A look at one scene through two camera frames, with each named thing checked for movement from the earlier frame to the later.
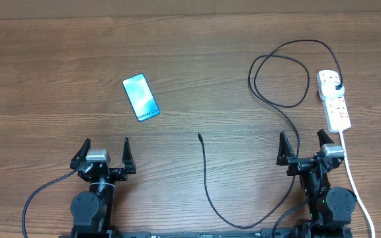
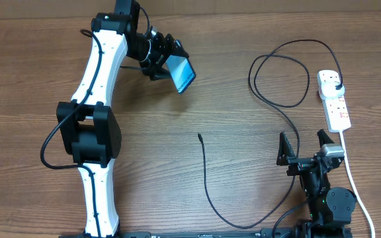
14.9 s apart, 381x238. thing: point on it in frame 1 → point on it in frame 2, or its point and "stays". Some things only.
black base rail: x=106 y=233 stays
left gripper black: x=120 y=174 → x=165 y=47
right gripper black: x=286 y=157 stays
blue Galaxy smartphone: x=141 y=97 → x=182 y=71
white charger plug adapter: x=329 y=89 stays
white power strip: x=336 y=112 stays
